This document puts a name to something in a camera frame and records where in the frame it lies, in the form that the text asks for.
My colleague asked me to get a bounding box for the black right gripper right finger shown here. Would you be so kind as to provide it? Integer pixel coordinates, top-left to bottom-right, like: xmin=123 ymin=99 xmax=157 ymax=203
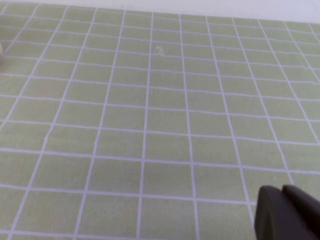
xmin=282 ymin=184 xmax=320 ymax=240

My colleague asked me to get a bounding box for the green white-grid tablecloth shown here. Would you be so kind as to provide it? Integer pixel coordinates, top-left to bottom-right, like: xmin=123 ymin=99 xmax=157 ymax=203
xmin=0 ymin=3 xmax=320 ymax=240

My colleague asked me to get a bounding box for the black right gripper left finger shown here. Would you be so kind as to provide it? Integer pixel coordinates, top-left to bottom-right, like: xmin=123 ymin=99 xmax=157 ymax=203
xmin=253 ymin=184 xmax=319 ymax=240

